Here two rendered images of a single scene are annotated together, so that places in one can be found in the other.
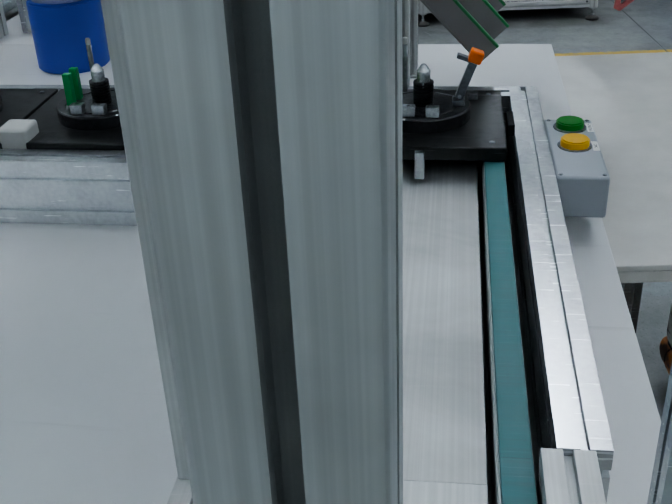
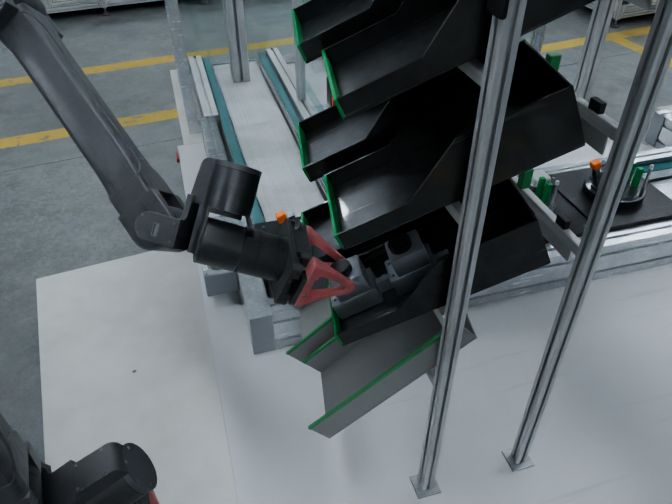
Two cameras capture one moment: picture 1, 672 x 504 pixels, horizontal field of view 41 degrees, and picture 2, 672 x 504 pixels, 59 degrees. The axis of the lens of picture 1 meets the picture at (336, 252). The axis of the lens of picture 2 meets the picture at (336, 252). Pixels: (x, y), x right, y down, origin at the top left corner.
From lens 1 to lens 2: 2.31 m
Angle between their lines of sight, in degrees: 108
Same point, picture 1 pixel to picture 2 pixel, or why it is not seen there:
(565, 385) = (212, 128)
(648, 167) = (162, 339)
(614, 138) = (184, 380)
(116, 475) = not seen: hidden behind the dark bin
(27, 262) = not seen: hidden behind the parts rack
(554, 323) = (217, 143)
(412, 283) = (279, 174)
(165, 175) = not seen: outside the picture
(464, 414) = (244, 138)
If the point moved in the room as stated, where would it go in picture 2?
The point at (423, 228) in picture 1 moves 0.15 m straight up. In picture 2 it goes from (288, 202) to (284, 150)
